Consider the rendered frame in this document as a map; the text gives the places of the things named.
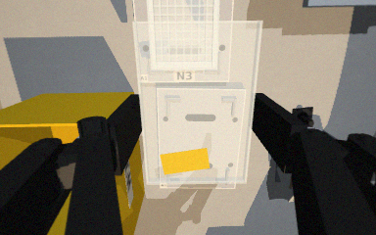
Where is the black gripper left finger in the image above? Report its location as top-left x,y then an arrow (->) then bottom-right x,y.
0,94 -> 142,235

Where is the clear assay plate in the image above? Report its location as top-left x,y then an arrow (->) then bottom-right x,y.
147,0 -> 220,22

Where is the grey box with green button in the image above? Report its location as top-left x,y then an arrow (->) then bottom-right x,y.
275,107 -> 337,202

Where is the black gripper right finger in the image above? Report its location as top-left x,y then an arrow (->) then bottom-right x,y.
252,93 -> 376,235

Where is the yellow waste bin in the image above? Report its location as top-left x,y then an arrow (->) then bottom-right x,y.
0,92 -> 145,235

